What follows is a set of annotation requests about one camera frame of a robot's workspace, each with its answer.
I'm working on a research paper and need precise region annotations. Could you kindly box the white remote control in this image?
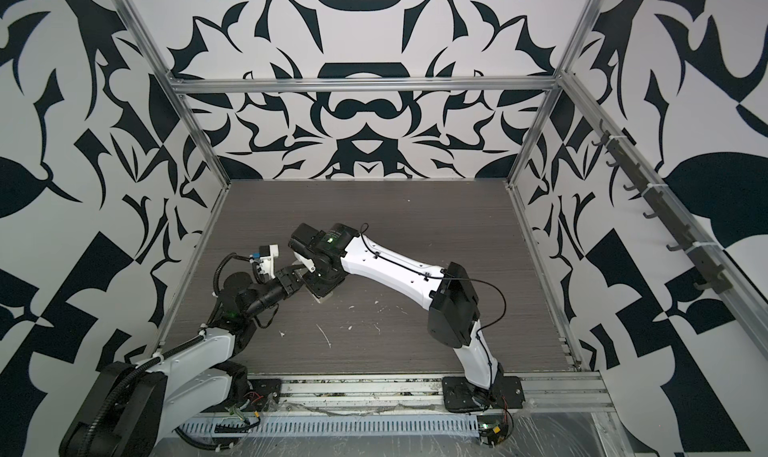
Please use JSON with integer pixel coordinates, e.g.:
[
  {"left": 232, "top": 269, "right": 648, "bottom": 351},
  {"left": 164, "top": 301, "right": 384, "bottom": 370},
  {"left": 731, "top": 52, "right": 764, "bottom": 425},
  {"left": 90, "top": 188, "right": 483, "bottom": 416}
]
[{"left": 309, "top": 290, "right": 334, "bottom": 304}]

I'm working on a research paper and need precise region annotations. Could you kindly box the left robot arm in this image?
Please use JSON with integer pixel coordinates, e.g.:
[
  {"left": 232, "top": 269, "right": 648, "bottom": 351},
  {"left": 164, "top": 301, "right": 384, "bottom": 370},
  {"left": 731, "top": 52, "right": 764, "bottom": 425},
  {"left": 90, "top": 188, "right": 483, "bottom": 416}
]
[{"left": 59, "top": 253, "right": 306, "bottom": 456}]

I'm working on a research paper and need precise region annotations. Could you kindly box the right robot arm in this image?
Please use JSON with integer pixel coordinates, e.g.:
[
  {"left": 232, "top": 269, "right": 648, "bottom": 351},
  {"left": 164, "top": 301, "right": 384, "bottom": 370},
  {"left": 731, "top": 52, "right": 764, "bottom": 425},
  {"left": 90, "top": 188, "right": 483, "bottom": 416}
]
[{"left": 289, "top": 223, "right": 504, "bottom": 413}]

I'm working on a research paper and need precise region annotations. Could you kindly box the small circuit board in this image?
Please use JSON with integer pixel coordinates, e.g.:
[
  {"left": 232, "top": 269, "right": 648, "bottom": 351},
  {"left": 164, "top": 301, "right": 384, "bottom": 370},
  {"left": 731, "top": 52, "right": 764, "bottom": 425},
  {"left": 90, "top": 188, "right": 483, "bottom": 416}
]
[{"left": 477, "top": 412, "right": 515, "bottom": 447}]

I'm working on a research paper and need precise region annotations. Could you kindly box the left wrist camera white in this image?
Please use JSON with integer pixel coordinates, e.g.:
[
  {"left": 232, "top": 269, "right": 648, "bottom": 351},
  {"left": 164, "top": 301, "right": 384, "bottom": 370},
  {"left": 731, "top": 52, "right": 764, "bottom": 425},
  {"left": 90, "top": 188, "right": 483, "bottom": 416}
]
[{"left": 249, "top": 244, "right": 279, "bottom": 283}]

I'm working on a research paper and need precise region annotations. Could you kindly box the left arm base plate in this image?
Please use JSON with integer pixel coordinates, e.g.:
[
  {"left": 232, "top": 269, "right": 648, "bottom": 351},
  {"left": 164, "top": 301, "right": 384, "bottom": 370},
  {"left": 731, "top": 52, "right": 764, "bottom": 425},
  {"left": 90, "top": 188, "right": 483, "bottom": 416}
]
[{"left": 239, "top": 378, "right": 283, "bottom": 413}]

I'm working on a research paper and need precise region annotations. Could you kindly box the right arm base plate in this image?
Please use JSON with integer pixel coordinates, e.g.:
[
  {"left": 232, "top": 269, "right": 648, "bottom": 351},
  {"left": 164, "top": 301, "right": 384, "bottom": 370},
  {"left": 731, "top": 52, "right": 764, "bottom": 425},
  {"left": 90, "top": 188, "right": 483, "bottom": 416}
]
[{"left": 441, "top": 375, "right": 526, "bottom": 413}]

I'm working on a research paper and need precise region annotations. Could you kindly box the white slotted cable duct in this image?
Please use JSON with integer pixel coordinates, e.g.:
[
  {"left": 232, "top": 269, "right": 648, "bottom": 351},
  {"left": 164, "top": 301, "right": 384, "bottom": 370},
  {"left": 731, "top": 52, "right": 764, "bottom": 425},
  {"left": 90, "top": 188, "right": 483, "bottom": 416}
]
[{"left": 182, "top": 414, "right": 480, "bottom": 438}]

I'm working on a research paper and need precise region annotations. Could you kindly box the aluminium front rail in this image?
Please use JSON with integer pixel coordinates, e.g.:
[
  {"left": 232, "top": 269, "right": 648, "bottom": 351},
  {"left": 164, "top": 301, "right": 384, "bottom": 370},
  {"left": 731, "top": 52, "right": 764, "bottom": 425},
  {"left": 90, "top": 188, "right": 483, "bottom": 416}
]
[{"left": 113, "top": 372, "right": 616, "bottom": 419}]

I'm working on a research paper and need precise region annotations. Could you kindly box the wall hook rail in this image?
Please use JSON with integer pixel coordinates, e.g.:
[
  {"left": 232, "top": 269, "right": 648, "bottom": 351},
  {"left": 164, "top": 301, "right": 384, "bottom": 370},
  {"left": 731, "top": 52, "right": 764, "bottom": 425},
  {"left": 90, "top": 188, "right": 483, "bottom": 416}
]
[{"left": 594, "top": 123, "right": 733, "bottom": 294}]

